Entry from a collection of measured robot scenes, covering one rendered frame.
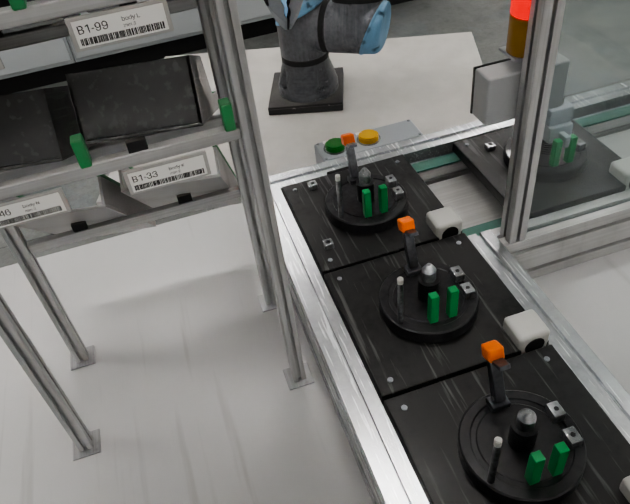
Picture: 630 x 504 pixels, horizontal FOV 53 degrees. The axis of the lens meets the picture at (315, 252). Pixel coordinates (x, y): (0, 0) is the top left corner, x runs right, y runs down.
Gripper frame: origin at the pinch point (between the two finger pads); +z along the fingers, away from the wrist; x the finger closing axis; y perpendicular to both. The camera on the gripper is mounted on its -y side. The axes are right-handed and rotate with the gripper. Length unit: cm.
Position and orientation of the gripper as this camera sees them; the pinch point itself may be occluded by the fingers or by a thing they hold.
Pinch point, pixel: (288, 23)
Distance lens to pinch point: 110.0
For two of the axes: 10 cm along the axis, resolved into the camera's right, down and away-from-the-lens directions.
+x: -9.5, 2.8, -1.6
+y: -3.0, -6.3, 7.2
